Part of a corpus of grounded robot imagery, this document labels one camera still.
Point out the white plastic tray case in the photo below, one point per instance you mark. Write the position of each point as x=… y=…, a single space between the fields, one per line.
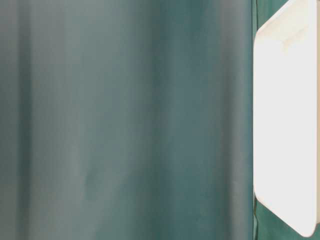
x=285 y=125

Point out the green backdrop curtain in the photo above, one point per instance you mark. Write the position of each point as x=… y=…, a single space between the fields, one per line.
x=126 y=120

